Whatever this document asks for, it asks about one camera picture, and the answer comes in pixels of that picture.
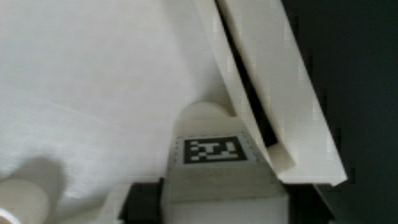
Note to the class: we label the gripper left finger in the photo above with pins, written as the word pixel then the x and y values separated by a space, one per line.
pixel 141 211

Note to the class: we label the white square tabletop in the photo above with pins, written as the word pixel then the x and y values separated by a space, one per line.
pixel 109 63

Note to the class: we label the white table leg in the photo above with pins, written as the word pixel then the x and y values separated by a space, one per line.
pixel 221 188

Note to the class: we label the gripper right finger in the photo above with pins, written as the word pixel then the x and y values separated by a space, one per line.
pixel 308 210

